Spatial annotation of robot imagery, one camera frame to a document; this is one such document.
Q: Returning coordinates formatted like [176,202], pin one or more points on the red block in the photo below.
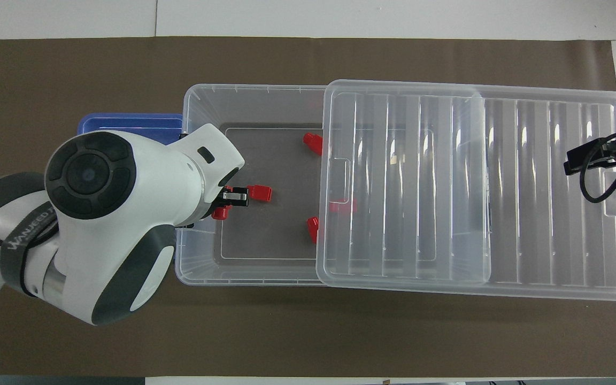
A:
[313,229]
[261,193]
[342,206]
[220,214]
[313,143]

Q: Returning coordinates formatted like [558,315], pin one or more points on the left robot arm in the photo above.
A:
[147,176]

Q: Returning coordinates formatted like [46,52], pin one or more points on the clear plastic box lid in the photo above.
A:
[527,214]

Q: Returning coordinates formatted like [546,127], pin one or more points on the clear plastic storage box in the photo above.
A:
[206,104]

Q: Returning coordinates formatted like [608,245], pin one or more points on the blue plastic container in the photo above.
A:
[126,126]

